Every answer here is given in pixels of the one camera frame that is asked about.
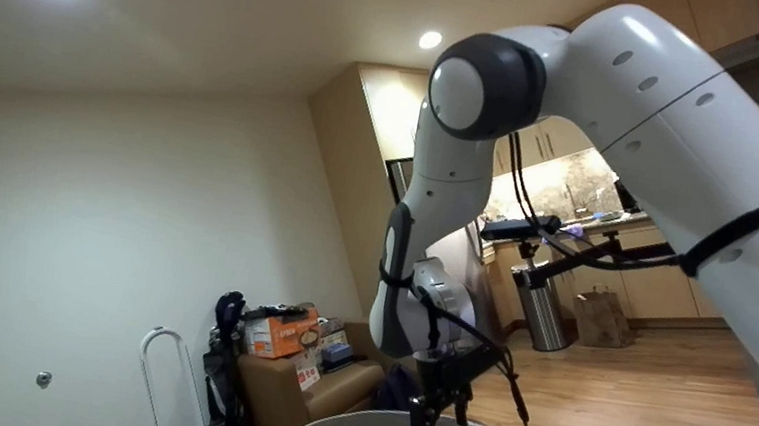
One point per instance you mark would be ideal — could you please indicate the stainless steel trash can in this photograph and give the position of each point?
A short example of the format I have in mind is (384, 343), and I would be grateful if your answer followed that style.
(544, 310)

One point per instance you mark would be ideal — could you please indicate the wooden kitchen base cabinets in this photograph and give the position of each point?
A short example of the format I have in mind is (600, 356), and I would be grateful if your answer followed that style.
(659, 291)

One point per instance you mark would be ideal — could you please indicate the dark blue cloth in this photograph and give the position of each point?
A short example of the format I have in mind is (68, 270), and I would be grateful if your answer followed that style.
(396, 389)

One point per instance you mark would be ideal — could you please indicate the round ceiling light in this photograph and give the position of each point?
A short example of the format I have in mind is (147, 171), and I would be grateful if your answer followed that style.
(430, 39)

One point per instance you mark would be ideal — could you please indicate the black bag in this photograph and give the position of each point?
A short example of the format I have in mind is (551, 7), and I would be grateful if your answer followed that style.
(222, 372)

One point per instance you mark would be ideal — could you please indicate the white bladeless fan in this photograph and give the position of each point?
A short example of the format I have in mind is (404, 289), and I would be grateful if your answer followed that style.
(149, 352)

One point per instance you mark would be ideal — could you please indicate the tall wooden cabinet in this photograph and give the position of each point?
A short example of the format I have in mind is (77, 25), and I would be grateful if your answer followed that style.
(349, 162)

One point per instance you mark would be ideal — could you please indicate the brown paper bag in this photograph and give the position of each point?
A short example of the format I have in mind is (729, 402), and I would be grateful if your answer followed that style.
(601, 319)

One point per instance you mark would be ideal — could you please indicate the wall door stop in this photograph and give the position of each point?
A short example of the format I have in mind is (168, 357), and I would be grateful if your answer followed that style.
(43, 380)

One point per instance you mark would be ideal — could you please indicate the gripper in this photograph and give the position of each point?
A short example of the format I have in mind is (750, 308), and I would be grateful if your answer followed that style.
(454, 368)

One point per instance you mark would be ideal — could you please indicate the blue box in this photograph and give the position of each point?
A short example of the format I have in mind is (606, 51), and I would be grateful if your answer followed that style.
(336, 356)

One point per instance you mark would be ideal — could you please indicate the orange cardboard box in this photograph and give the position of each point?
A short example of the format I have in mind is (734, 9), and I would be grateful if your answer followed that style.
(278, 335)

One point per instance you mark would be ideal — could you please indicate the camera on mount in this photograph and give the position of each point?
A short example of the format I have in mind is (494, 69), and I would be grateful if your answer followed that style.
(520, 227)

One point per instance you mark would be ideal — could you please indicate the white and red packet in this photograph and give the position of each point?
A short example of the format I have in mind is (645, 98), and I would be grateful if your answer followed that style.
(306, 374)

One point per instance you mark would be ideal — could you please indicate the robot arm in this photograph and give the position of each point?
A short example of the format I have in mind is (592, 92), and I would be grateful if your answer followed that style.
(707, 144)

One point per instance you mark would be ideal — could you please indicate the brown couch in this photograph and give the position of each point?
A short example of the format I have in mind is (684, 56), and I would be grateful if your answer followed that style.
(287, 398)

